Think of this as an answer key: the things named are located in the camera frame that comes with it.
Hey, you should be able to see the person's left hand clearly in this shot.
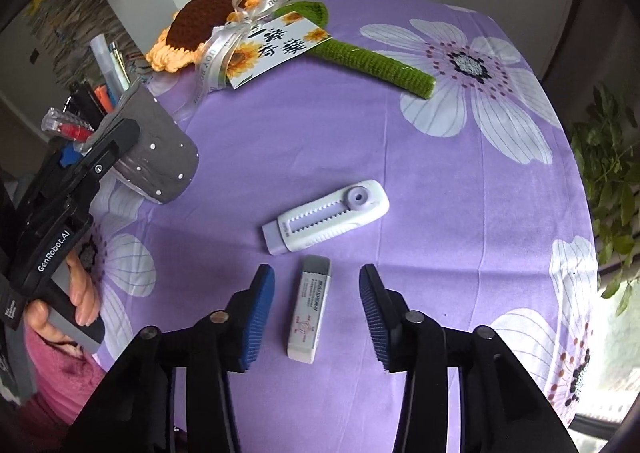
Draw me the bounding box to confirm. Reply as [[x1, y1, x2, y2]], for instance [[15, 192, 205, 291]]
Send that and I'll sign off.
[[24, 250, 101, 346]]

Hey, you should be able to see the white retractable eraser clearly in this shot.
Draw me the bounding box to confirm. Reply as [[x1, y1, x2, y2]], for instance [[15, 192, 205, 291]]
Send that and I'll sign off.
[[261, 179, 391, 256]]

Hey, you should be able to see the clear red pen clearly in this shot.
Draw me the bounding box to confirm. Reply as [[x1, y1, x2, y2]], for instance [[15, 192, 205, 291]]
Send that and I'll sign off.
[[41, 106, 95, 143]]

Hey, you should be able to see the white satin ribbon bow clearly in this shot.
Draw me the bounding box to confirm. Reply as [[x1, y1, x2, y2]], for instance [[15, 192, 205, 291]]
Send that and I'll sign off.
[[192, 0, 293, 96]]

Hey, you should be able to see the green leafy plant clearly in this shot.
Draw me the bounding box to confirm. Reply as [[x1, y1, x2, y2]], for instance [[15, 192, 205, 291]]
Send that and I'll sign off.
[[570, 83, 640, 319]]

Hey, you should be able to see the tall stack of papers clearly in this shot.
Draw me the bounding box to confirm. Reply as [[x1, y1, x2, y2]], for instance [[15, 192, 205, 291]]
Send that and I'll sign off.
[[27, 0, 151, 84]]

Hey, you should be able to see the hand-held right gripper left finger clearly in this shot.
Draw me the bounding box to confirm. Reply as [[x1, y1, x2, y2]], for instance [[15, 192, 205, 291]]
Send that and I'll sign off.
[[72, 263, 277, 453]]

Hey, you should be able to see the white eraser with grey sleeve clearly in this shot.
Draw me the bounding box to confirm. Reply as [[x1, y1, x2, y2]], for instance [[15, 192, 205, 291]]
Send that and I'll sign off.
[[286, 255, 333, 366]]

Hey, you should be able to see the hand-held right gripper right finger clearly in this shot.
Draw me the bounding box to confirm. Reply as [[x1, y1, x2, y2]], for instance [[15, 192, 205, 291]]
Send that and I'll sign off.
[[359, 263, 580, 453]]

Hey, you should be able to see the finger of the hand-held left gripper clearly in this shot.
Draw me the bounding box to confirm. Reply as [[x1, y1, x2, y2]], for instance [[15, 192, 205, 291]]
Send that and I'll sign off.
[[82, 117, 142, 180], [50, 145, 89, 171]]

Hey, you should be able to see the grey dotted pen holder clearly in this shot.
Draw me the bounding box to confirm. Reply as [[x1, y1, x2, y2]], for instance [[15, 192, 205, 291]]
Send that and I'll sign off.
[[92, 83, 201, 206]]

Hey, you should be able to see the pale green gel pen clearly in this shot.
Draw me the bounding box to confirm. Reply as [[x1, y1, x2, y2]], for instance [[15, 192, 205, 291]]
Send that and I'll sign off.
[[90, 33, 128, 101]]

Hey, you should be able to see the crochet sunflower with green stem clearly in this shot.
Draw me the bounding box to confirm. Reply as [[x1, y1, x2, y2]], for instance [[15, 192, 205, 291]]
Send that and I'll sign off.
[[145, 0, 437, 100]]

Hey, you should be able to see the sunflower printed gift card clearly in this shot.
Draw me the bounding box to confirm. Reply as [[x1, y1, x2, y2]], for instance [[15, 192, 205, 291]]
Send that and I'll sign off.
[[227, 13, 332, 90]]

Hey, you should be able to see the person's left forearm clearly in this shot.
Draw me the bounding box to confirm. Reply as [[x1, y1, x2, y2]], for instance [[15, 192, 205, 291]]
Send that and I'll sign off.
[[20, 328, 108, 424]]

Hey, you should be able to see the orange marker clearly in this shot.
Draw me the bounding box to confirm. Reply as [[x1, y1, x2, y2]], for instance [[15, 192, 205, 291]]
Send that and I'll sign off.
[[94, 84, 115, 115]]

